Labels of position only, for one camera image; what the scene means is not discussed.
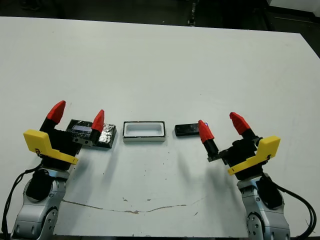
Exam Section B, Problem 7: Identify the black foil-wrapped block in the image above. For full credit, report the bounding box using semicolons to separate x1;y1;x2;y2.
65;119;118;150

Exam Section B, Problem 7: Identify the black camera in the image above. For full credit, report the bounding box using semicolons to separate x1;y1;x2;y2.
174;123;209;137

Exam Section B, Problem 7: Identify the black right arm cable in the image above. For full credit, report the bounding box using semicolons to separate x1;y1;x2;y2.
261;174;318;238

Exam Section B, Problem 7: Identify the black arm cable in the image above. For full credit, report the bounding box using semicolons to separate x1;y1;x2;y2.
261;174;318;238
0;168;49;236

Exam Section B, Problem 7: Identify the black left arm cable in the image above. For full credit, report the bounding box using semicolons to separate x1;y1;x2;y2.
0;168;49;236

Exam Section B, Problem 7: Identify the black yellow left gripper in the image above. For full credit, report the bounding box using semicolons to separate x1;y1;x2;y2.
23;100;105;171

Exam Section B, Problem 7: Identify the white furniture panel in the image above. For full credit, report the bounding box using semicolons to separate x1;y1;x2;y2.
266;0;320;7

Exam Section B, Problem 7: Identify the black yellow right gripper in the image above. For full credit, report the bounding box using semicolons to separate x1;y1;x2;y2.
197;112;281;181

